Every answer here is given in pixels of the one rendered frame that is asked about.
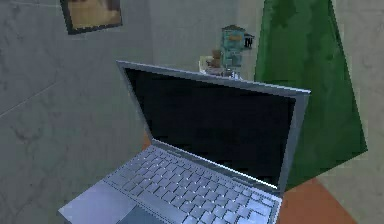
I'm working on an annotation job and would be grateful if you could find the grey laptop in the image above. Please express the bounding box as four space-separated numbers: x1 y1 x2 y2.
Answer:
58 60 312 224

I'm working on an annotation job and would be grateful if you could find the brown teddy bear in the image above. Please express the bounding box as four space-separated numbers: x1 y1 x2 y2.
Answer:
205 49 223 69

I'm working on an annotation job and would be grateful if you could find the teal box with orange print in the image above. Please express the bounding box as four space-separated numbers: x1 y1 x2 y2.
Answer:
220 24 247 69

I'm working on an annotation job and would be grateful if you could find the green door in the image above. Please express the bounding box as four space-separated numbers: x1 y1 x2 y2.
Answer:
253 0 369 192

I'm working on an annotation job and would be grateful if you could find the dark framed wall picture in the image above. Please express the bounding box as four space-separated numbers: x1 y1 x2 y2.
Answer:
59 0 123 36

